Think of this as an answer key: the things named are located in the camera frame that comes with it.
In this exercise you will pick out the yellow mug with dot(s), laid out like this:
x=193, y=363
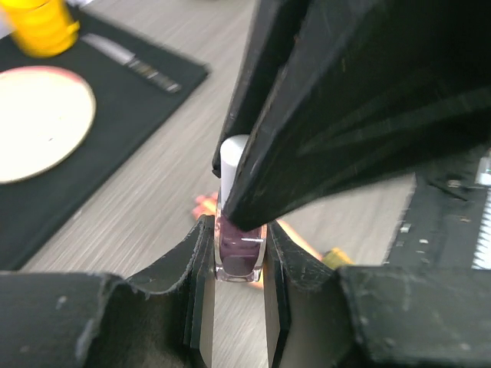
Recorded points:
x=41, y=29

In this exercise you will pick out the pink cream plate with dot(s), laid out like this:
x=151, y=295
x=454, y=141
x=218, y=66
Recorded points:
x=46, y=114

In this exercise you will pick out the mannequin hand with painted nails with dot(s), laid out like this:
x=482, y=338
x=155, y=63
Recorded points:
x=207, y=205

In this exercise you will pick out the white slotted cable duct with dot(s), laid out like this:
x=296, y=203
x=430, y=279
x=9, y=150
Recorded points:
x=482, y=254

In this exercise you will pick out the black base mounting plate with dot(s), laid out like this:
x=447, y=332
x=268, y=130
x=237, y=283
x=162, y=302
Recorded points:
x=441, y=223

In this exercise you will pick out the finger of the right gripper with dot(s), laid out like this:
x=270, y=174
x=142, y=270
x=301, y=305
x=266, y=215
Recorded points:
x=370, y=90
x=272, y=33

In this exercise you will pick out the black placemat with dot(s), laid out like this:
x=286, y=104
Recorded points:
x=129, y=111

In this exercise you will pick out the purple nail polish bottle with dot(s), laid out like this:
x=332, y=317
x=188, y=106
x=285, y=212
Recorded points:
x=239, y=255

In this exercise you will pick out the white nail polish brush cap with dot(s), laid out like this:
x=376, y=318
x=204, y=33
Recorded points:
x=230, y=154

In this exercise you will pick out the yellow plaid sleeve forearm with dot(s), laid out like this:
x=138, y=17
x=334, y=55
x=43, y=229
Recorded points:
x=336, y=258

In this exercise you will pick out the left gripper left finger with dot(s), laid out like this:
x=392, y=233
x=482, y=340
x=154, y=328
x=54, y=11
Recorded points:
x=161, y=316

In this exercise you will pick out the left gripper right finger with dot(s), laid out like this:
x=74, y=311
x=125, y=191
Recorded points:
x=371, y=316

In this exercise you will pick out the silver knife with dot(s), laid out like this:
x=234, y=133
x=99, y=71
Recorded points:
x=129, y=60

